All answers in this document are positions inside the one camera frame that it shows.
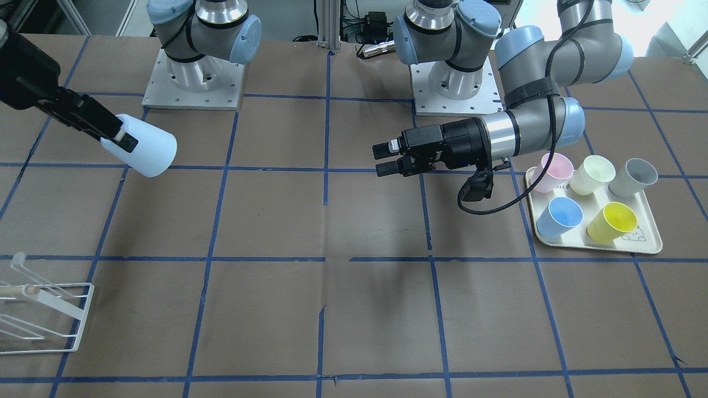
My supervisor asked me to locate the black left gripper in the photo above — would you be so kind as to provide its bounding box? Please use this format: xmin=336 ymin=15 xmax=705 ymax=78
xmin=372 ymin=117 xmax=492 ymax=178

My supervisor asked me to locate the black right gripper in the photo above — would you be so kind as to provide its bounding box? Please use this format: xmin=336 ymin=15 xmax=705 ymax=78
xmin=1 ymin=22 xmax=139 ymax=153

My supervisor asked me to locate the light blue plastic cup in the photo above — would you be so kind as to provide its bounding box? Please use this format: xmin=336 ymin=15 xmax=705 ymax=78
xmin=100 ymin=114 xmax=178 ymax=178

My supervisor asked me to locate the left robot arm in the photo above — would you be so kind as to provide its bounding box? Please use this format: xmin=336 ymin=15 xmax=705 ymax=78
xmin=372 ymin=1 xmax=634 ymax=176

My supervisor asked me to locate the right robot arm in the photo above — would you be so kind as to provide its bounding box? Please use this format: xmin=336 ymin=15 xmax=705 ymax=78
xmin=1 ymin=1 xmax=262 ymax=154

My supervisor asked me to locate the pink plastic cup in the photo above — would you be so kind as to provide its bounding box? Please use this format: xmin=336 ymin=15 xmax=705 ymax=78
xmin=528 ymin=152 xmax=575 ymax=193

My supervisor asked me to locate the cream plastic cup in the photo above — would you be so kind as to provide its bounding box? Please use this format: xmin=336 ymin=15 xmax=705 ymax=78
xmin=569 ymin=155 xmax=616 ymax=196

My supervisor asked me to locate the yellow plastic cup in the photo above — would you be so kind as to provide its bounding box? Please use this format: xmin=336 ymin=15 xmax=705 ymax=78
xmin=586 ymin=202 xmax=639 ymax=244

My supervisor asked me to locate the grey plastic cup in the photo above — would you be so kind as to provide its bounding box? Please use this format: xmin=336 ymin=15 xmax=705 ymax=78
xmin=608 ymin=158 xmax=658 ymax=198

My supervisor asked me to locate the cream plastic tray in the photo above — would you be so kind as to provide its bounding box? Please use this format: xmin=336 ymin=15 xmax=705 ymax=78
xmin=528 ymin=183 xmax=663 ymax=254

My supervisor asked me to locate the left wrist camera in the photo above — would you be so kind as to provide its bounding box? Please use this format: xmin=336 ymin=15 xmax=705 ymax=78
xmin=462 ymin=169 xmax=493 ymax=202

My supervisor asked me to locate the aluminium frame post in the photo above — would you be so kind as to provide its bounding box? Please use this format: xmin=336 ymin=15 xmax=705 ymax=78
xmin=316 ymin=0 xmax=342 ymax=53

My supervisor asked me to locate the white wire cup rack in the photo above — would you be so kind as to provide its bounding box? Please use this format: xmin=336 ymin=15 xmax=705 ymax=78
xmin=1 ymin=252 xmax=95 ymax=356

